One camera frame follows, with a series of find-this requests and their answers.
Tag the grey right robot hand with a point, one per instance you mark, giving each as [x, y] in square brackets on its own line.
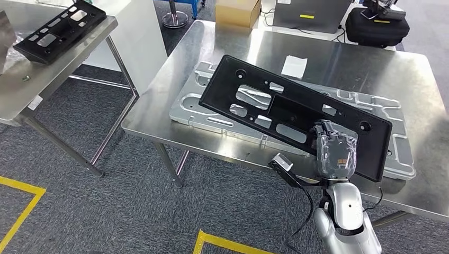
[336, 154]

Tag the black plastic mounting plate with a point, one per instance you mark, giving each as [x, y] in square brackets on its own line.
[31, 52]
[224, 84]

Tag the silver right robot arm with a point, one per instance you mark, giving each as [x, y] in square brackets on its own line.
[345, 207]

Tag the stainless steel workbench table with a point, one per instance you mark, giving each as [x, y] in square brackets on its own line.
[350, 63]

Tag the white paper note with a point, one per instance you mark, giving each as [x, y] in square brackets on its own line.
[294, 66]

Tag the black carry bag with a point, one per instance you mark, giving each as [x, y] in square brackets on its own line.
[375, 33]

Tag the grey equipment case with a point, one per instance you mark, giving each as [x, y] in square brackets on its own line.
[329, 17]

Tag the black silver device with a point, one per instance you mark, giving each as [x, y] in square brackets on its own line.
[384, 12]

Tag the grey metal fixture plate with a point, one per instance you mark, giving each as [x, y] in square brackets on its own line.
[186, 108]

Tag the brown cardboard box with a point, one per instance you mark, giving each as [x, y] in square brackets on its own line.
[236, 14]

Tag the chrome stanchion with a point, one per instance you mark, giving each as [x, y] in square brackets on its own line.
[174, 19]

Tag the white cabinet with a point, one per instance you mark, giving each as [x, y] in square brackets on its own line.
[140, 42]

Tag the white label sticker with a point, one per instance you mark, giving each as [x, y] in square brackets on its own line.
[35, 102]

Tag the yellow floor tape square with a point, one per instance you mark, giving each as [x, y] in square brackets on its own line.
[31, 201]

